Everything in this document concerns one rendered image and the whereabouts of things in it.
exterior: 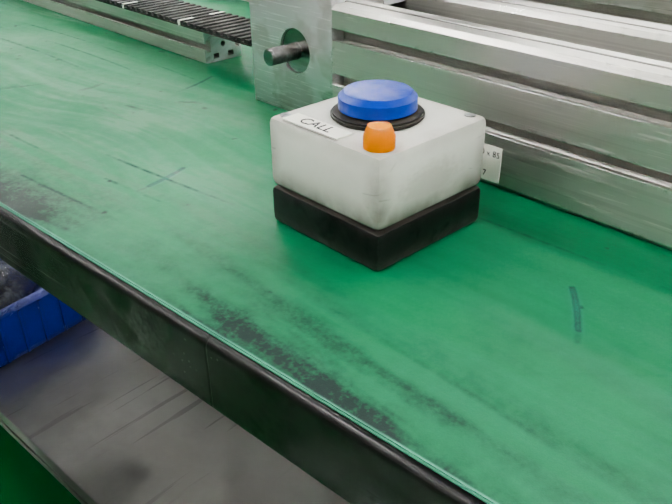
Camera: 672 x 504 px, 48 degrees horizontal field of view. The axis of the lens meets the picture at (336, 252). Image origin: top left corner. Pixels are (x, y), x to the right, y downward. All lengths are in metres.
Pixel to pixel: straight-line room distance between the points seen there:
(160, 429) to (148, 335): 0.76
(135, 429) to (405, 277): 0.82
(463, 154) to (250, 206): 0.13
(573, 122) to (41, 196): 0.30
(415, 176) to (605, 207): 0.11
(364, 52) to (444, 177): 0.15
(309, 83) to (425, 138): 0.20
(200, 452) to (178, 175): 0.66
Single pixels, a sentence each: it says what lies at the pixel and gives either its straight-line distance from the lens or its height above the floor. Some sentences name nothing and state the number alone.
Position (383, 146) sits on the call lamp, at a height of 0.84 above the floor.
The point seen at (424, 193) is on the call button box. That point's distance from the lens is 0.37.
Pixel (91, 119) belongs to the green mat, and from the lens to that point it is 0.59.
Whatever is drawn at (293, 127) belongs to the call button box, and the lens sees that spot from 0.38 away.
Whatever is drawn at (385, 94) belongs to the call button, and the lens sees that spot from 0.37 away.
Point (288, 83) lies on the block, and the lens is 0.57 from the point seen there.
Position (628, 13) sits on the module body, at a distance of 0.62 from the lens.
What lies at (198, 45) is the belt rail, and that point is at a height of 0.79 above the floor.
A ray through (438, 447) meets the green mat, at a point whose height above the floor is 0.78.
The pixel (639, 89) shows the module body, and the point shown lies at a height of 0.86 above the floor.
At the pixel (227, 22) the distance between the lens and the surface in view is 0.71.
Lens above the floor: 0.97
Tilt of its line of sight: 30 degrees down
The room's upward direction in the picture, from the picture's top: 1 degrees counter-clockwise
